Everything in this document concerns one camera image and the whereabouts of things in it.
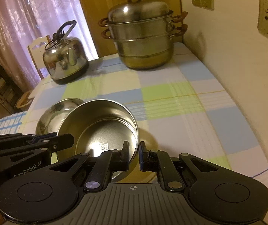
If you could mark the large steel plate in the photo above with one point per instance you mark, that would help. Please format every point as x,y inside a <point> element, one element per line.
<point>54,116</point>

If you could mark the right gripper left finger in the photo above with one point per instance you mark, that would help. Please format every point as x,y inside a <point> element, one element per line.
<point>106,164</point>

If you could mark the dark metal rack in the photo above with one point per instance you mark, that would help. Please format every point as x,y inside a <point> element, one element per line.
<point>10,93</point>

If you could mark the stacked steel steamer pot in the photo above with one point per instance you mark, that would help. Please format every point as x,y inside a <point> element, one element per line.
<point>143,32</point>

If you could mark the pink curtain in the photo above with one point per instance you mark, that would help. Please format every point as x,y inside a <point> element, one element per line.
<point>22,21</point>

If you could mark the round stool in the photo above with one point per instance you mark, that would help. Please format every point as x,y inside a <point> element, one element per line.
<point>24,102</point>

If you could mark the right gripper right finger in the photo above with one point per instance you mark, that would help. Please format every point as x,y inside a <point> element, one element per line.
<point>160,162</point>

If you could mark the plaid tablecloth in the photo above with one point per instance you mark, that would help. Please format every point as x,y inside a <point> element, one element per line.
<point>181,105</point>

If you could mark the white wooden chair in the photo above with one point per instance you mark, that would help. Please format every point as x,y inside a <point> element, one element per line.
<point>36,50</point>

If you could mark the stainless steel bowl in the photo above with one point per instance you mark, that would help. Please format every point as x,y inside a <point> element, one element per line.
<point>98,126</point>

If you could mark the stainless steel kettle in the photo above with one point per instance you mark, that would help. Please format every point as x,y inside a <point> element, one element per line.
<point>64,56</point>

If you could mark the blue patterned cloth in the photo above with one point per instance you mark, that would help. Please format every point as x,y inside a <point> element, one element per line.
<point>11,124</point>

